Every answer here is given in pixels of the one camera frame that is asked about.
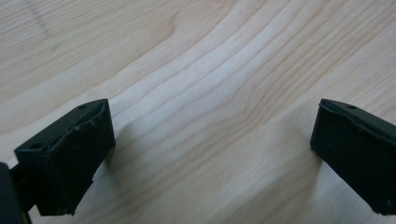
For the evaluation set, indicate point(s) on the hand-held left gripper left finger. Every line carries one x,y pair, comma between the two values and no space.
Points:
65,155

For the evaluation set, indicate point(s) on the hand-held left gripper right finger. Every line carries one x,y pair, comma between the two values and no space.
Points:
358,149

